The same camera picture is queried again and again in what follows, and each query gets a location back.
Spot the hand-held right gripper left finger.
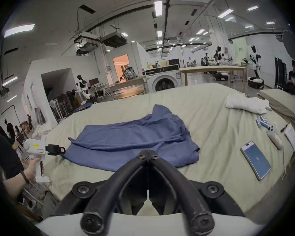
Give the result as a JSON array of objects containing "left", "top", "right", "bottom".
[{"left": 50, "top": 149, "right": 149, "bottom": 236}]

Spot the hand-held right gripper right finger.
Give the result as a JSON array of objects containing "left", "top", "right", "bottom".
[{"left": 149, "top": 150, "right": 245, "bottom": 236}]

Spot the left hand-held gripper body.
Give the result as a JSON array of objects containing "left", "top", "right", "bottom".
[{"left": 23, "top": 135, "right": 58, "bottom": 183}]

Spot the person's left forearm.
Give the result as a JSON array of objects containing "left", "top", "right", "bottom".
[{"left": 1, "top": 170, "right": 30, "bottom": 199}]

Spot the person's left hand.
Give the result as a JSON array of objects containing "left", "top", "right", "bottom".
[{"left": 23, "top": 157, "right": 43, "bottom": 182}]

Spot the group of people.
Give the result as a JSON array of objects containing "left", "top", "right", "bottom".
[{"left": 3, "top": 114, "right": 34, "bottom": 144}]

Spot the person's body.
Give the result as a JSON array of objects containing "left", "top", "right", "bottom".
[{"left": 0, "top": 131, "right": 24, "bottom": 182}]

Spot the white standing fan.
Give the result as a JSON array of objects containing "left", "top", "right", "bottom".
[{"left": 49, "top": 100, "right": 62, "bottom": 123}]

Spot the blue shirt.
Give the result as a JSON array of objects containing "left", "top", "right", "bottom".
[{"left": 61, "top": 104, "right": 200, "bottom": 172}]

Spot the white and black humanoid robot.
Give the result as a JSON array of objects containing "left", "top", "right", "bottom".
[
  {"left": 247, "top": 45, "right": 265, "bottom": 89},
  {"left": 212, "top": 46, "right": 229, "bottom": 82},
  {"left": 76, "top": 74, "right": 92, "bottom": 101}
]

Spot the bed with beige sheet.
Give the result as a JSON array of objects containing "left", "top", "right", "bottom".
[{"left": 43, "top": 83, "right": 295, "bottom": 218}]

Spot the smartphone with blue screen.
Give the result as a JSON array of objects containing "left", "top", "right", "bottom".
[{"left": 240, "top": 141, "right": 272, "bottom": 181}]

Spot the wooden desk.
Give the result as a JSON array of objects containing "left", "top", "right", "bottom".
[{"left": 108, "top": 76, "right": 147, "bottom": 100}]

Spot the white washing machine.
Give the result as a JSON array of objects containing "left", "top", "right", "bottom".
[{"left": 145, "top": 65, "right": 181, "bottom": 93}]

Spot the white cloth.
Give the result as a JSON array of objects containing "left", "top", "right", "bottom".
[{"left": 226, "top": 94, "right": 270, "bottom": 114}]

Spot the white hand controller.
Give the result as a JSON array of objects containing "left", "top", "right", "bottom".
[{"left": 266, "top": 122, "right": 285, "bottom": 150}]

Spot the long wooden table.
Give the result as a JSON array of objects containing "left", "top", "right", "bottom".
[{"left": 179, "top": 66, "right": 249, "bottom": 93}]

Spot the white paper card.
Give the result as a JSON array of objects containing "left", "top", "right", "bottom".
[{"left": 284, "top": 123, "right": 295, "bottom": 165}]

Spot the beige pillow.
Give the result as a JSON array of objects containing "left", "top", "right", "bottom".
[{"left": 258, "top": 89, "right": 295, "bottom": 133}]

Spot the black cabinet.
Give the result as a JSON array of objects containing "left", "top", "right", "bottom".
[{"left": 275, "top": 57, "right": 287, "bottom": 90}]

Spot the round grey reflector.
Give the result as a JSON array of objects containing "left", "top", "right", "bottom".
[{"left": 282, "top": 29, "right": 295, "bottom": 60}]

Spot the thin white cord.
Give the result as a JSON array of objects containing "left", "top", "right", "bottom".
[{"left": 280, "top": 148, "right": 288, "bottom": 180}]

